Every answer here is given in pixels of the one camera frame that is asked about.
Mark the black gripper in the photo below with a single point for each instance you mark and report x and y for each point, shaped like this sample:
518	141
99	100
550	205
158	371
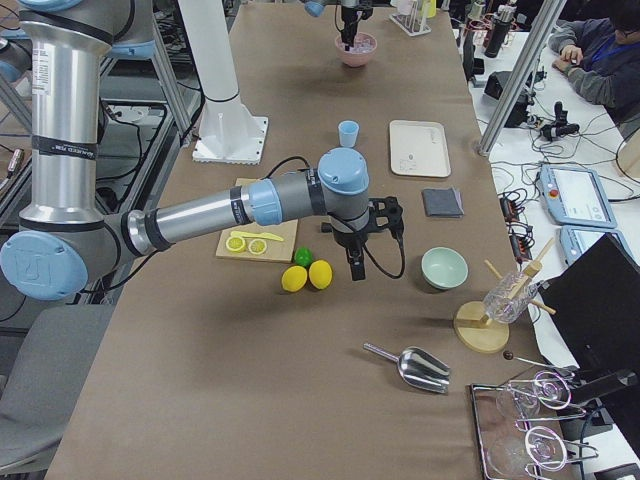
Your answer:
349	239
348	20

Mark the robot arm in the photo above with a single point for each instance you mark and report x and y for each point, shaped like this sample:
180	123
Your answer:
315	8
64	242

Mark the pink bowl of ice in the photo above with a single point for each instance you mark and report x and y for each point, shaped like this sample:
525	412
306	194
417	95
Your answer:
363	50

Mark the light blue plastic cup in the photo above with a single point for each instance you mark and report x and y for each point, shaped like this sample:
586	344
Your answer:
348	131

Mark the steel ice scoop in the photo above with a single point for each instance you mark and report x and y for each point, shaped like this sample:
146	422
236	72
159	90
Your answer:
418	368

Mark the wooden cup tree stand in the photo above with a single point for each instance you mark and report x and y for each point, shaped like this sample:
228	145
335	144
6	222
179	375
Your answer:
477	330

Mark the yellow lemon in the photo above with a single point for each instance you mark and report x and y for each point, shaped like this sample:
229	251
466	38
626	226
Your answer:
320	274
294	278

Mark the green lime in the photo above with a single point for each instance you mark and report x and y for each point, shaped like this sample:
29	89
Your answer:
303	257

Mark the wooden cutting board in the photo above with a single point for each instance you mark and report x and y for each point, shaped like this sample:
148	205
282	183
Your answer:
274	243

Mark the mint green bowl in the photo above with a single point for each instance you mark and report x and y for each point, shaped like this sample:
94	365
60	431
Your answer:
444	268

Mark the yellow plastic knife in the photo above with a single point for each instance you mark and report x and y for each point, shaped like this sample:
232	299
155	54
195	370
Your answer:
263	235

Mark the lemon slice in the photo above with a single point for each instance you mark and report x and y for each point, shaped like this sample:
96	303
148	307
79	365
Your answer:
257	246
235	244

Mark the grey folded cloth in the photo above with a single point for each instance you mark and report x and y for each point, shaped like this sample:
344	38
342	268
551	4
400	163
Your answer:
443	203

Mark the cream rabbit tray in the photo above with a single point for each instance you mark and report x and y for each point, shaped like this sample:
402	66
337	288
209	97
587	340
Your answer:
418	148

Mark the clear glass on stand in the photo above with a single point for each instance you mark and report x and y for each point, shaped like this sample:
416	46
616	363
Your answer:
510	297

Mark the teach pendant tablet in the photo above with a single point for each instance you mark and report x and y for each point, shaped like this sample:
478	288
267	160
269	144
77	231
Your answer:
576	240
575	196

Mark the black monitor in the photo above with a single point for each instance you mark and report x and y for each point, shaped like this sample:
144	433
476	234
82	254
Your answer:
597	308

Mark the seated person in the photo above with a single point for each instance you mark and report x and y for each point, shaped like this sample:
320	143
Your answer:
600	59

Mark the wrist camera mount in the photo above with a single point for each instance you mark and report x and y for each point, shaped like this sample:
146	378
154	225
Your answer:
386	214

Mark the white wire cup rack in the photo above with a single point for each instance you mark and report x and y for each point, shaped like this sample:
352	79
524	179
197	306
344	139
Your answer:
411	16

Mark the aluminium frame post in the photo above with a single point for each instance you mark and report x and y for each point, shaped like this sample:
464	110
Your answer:
529	55

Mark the wire glass rack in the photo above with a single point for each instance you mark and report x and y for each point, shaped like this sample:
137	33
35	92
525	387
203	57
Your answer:
517	426

